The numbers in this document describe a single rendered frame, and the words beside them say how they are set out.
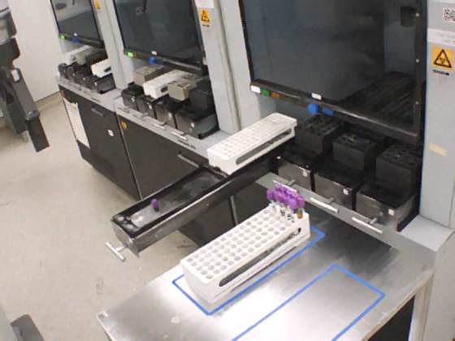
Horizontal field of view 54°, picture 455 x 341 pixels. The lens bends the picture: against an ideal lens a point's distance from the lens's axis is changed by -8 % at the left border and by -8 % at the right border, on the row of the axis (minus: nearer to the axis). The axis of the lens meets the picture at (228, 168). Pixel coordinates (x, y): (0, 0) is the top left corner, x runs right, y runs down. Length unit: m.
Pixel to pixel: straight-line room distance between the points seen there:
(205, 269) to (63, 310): 1.45
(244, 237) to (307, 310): 0.23
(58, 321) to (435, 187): 1.76
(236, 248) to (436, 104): 0.56
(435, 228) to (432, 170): 0.17
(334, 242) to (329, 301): 0.18
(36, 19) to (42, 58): 0.38
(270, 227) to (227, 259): 0.13
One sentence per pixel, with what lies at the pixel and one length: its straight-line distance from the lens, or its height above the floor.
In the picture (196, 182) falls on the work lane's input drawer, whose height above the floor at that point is 0.80.
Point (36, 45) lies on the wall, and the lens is 4.80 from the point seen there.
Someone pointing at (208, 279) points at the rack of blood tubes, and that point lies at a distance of 1.00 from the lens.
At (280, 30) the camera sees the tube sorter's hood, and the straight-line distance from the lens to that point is 1.38.
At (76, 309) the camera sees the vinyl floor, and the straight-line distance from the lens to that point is 2.37.
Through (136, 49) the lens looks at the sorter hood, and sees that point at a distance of 2.15.
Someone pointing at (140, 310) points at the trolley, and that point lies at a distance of 1.07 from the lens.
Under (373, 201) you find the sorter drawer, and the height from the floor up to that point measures 0.80.
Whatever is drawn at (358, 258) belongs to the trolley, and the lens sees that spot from 1.09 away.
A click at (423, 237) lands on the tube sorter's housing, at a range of 1.28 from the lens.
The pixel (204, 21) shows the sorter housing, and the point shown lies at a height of 1.17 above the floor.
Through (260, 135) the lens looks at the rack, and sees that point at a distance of 1.51.
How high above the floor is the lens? 1.57
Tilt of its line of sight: 31 degrees down
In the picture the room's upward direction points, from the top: 11 degrees counter-clockwise
